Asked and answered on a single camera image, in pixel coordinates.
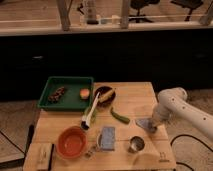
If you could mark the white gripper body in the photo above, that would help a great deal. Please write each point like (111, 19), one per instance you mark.
(160, 115)

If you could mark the grey towel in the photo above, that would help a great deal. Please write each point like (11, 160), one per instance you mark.
(146, 124)

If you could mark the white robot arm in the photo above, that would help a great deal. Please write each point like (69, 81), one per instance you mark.
(173, 101)

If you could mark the small metal cup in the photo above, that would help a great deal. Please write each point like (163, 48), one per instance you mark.
(136, 144)

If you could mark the green pepper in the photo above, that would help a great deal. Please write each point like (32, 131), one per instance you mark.
(120, 118)

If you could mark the blue sponge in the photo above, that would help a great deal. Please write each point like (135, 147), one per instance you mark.
(107, 139)

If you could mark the black round plate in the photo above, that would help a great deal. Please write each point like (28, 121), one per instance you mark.
(101, 90)

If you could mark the orange round fruit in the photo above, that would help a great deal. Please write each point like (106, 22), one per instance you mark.
(84, 93)

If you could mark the orange plastic bowl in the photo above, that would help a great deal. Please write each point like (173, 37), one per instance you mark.
(71, 143)

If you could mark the green plastic tray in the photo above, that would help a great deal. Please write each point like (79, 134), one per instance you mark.
(71, 99)

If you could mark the black office chair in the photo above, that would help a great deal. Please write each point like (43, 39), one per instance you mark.
(138, 5)

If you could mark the wooden block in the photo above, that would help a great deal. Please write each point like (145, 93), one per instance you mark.
(44, 156)

